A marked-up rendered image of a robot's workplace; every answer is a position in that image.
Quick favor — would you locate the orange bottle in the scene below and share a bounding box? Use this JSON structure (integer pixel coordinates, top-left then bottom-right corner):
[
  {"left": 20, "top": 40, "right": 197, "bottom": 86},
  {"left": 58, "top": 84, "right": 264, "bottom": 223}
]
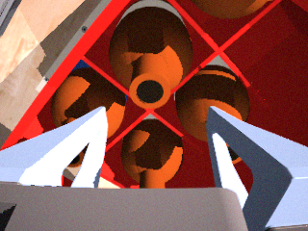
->
[
  {"left": 51, "top": 59, "right": 128, "bottom": 167},
  {"left": 120, "top": 114, "right": 184, "bottom": 189},
  {"left": 109, "top": 0, "right": 193, "bottom": 109},
  {"left": 174, "top": 55, "right": 250, "bottom": 142}
]

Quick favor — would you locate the red crate with dividers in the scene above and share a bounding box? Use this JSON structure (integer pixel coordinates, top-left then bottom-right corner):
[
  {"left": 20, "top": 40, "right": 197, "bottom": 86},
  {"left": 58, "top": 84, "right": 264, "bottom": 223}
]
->
[{"left": 0, "top": 0, "right": 308, "bottom": 189}]

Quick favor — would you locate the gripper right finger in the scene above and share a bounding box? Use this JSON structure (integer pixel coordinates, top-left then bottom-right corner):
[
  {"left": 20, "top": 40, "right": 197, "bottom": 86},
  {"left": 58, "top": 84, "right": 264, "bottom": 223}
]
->
[{"left": 206, "top": 106, "right": 308, "bottom": 231}]

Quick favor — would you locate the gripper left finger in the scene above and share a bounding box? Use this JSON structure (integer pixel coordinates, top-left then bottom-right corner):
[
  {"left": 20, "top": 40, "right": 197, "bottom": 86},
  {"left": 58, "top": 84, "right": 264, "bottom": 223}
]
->
[{"left": 0, "top": 107, "right": 108, "bottom": 188}]

